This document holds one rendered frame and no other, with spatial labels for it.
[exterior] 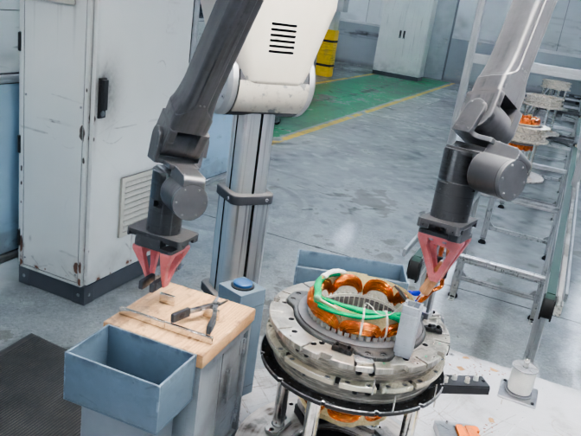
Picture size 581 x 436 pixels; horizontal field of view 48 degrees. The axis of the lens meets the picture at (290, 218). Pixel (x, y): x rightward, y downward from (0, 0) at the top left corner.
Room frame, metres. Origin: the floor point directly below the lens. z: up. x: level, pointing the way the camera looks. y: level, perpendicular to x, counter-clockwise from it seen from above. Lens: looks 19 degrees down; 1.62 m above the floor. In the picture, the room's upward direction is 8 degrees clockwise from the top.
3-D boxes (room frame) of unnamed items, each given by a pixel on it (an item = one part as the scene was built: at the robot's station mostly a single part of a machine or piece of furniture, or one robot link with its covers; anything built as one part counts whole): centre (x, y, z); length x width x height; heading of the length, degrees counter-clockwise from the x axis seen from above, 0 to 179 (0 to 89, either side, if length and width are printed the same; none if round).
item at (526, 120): (3.85, -1.25, 1.05); 0.22 x 0.22 x 0.20
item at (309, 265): (1.37, -0.15, 0.92); 0.25 x 0.11 x 0.28; 89
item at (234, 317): (1.03, 0.16, 1.05); 0.20 x 0.19 x 0.02; 161
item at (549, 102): (5.72, -1.99, 0.94); 0.39 x 0.39 x 0.30
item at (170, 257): (1.02, 0.21, 1.17); 0.07 x 0.07 x 0.09; 71
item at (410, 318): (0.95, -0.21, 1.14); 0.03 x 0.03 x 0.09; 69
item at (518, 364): (1.41, -0.61, 0.82); 0.06 x 0.06 x 0.07
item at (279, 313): (1.05, -0.15, 1.09); 0.32 x 0.32 x 0.01
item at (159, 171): (1.02, 0.20, 1.30); 0.07 x 0.06 x 0.07; 31
